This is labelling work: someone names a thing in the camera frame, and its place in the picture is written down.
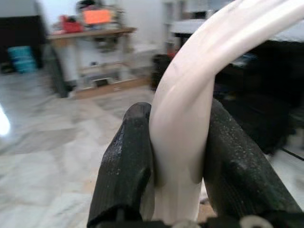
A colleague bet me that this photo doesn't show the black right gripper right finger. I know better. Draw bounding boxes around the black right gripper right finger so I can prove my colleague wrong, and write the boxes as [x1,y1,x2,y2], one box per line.
[201,98,304,224]

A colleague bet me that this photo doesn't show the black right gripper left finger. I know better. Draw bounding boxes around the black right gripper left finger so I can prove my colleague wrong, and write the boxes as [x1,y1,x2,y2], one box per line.
[86,102,155,228]

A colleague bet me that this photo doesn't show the white curved dustpan handle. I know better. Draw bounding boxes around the white curved dustpan handle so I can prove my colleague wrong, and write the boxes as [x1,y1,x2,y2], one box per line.
[144,0,304,225]

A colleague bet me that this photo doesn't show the black table with white top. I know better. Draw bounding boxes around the black table with white top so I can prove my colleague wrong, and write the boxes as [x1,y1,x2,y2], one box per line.
[169,19,304,154]

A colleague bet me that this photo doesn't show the black bag with red top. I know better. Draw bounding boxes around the black bag with red top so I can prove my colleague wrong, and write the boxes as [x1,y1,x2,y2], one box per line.
[151,48,178,91]

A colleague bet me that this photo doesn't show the dark green leaning board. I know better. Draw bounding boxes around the dark green leaning board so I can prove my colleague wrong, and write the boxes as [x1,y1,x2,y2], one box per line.
[43,44,70,98]

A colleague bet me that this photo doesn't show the wooden shelf unit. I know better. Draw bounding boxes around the wooden shelf unit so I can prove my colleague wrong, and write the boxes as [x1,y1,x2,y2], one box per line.
[48,27,152,99]

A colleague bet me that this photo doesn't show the teal stacked buckets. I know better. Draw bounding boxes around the teal stacked buckets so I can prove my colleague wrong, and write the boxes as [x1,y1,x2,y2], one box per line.
[8,46,38,74]

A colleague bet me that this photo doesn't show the red item on shelf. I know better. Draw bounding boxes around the red item on shelf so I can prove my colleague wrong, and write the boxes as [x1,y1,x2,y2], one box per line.
[58,15,84,33]

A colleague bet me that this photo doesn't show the orange glowing screen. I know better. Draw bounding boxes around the orange glowing screen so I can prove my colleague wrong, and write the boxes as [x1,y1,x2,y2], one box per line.
[83,9,113,25]

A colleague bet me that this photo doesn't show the black cabinet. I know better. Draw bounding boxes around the black cabinet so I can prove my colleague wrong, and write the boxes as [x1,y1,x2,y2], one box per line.
[0,15,46,70]

